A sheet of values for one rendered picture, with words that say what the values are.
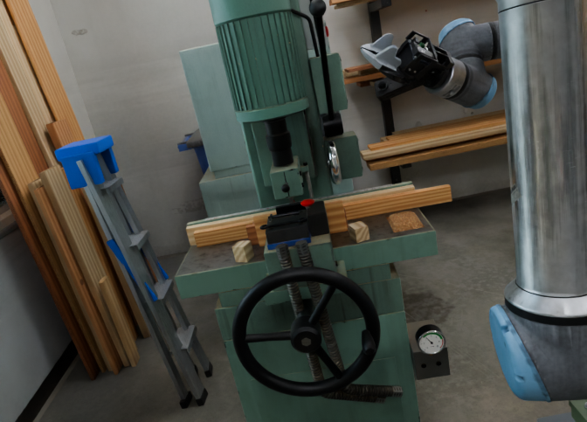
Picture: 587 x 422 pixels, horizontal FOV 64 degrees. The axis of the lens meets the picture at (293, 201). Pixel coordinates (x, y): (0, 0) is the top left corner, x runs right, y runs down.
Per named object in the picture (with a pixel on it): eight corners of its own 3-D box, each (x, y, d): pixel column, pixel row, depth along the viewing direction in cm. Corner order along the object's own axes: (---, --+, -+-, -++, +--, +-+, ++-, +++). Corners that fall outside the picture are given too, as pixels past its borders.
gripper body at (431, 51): (410, 28, 99) (448, 45, 105) (383, 55, 105) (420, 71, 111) (418, 54, 95) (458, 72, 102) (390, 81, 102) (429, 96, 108)
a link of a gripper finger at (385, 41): (372, 21, 95) (404, 36, 100) (354, 41, 99) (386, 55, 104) (376, 31, 94) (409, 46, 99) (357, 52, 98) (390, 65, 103)
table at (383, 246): (169, 322, 101) (161, 298, 99) (197, 260, 129) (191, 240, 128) (452, 273, 96) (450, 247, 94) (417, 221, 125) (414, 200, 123)
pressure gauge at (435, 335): (420, 363, 107) (416, 333, 104) (416, 353, 110) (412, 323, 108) (448, 359, 106) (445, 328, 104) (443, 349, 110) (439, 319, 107)
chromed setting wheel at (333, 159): (334, 191, 125) (325, 146, 121) (330, 178, 137) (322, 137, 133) (344, 189, 125) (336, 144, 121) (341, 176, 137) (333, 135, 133)
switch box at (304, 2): (307, 51, 133) (295, -11, 128) (306, 50, 143) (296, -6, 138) (328, 45, 133) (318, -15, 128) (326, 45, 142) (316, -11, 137)
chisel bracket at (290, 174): (276, 206, 114) (269, 173, 111) (279, 189, 127) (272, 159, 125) (306, 200, 114) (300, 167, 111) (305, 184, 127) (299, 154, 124)
